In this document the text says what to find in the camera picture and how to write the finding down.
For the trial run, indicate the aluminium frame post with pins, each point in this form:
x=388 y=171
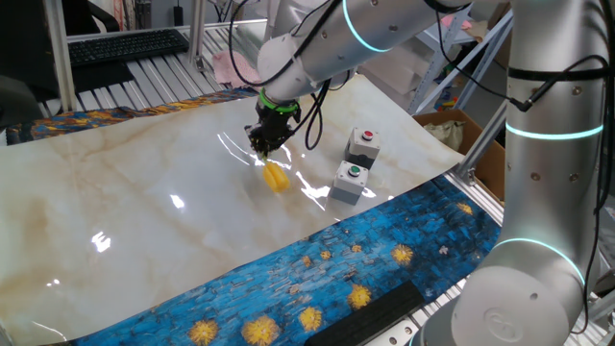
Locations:
x=197 y=33
x=483 y=144
x=60 y=57

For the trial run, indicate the black computer monitor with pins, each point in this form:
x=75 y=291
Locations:
x=24 y=43

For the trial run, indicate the yellow sponge brush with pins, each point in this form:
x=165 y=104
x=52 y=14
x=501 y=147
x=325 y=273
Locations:
x=276 y=178

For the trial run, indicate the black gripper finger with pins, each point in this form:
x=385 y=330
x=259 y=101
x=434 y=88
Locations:
x=281 y=143
x=257 y=139

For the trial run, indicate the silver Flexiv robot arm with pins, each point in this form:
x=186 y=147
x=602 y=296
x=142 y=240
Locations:
x=543 y=168

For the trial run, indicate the black flat pad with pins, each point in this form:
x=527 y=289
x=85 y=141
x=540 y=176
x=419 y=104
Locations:
x=103 y=77

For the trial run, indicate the open cardboard box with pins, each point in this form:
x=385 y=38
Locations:
x=490 y=165

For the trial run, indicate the glossy marble pattern sheet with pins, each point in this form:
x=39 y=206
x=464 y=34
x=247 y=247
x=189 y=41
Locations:
x=144 y=192

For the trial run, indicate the pink fluffy cloth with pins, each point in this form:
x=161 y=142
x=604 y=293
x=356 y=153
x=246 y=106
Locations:
x=230 y=69

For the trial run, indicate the black power adapter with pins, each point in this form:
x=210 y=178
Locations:
x=178 y=17

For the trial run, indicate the black computer keyboard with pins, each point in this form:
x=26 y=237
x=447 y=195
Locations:
x=127 y=46

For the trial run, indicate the red push button box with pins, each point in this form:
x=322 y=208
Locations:
x=360 y=151

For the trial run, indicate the green push button box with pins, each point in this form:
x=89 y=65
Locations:
x=347 y=185

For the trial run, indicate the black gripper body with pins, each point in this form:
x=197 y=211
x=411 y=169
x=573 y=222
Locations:
x=276 y=122

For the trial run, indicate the blue starry painting cloth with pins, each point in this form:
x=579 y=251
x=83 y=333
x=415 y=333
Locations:
x=384 y=250

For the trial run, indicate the white metal shelf rack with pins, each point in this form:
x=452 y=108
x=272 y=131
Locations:
x=476 y=72

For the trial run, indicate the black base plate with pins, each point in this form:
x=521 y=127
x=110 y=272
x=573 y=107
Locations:
x=370 y=317

